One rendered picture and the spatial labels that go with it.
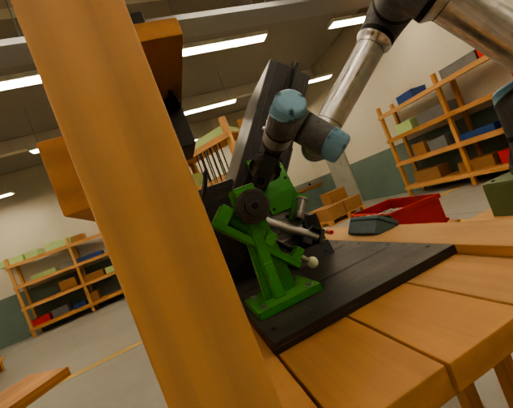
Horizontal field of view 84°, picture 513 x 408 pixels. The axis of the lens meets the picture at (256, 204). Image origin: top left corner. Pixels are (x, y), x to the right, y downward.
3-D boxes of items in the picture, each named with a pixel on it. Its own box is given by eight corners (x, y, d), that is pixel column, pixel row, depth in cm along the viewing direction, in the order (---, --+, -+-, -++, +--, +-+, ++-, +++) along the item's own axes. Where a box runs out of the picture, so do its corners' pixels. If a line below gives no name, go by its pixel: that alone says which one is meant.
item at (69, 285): (148, 288, 834) (120, 217, 835) (23, 342, 734) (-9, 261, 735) (149, 285, 886) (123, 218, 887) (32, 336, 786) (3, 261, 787)
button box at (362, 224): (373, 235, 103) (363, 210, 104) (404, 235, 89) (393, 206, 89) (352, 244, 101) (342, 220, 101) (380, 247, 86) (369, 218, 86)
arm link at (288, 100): (301, 122, 59) (266, 102, 60) (288, 150, 69) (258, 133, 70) (317, 98, 62) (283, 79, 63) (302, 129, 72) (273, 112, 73)
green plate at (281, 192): (296, 210, 102) (270, 162, 108) (303, 202, 95) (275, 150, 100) (267, 222, 99) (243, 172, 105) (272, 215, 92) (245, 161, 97)
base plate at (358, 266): (278, 241, 164) (277, 238, 164) (458, 252, 58) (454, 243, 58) (209, 271, 152) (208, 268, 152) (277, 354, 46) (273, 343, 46)
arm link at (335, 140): (345, 141, 72) (307, 120, 73) (356, 131, 61) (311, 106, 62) (328, 167, 73) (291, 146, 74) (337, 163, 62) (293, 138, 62)
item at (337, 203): (345, 214, 794) (335, 189, 795) (366, 210, 723) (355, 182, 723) (312, 229, 741) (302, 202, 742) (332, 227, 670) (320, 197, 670)
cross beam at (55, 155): (165, 227, 158) (159, 213, 158) (110, 201, 33) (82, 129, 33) (156, 231, 156) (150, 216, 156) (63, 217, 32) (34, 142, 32)
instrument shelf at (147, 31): (181, 154, 145) (178, 146, 145) (184, 34, 58) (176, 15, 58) (131, 169, 138) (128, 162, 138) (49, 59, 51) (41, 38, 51)
